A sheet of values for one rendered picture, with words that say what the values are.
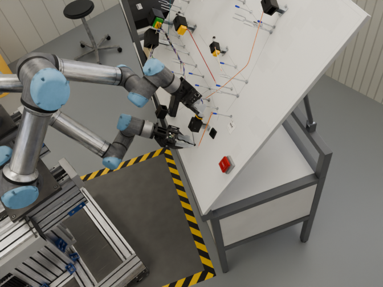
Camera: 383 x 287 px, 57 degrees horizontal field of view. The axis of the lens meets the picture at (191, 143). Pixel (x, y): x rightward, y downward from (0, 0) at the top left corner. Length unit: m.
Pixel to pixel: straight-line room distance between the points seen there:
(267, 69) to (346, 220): 1.51
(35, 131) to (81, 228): 1.43
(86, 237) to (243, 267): 1.06
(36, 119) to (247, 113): 0.78
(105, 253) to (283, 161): 1.28
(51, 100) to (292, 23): 0.87
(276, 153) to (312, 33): 0.78
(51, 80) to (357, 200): 2.19
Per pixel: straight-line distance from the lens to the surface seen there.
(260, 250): 2.49
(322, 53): 1.26
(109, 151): 1.59
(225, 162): 1.46
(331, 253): 2.54
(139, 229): 2.67
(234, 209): 1.72
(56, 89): 1.16
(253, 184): 1.79
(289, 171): 1.83
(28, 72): 1.20
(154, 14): 2.08
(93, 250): 2.48
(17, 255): 1.63
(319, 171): 1.78
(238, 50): 1.58
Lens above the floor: 2.33
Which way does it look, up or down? 51 degrees down
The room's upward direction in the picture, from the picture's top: 13 degrees counter-clockwise
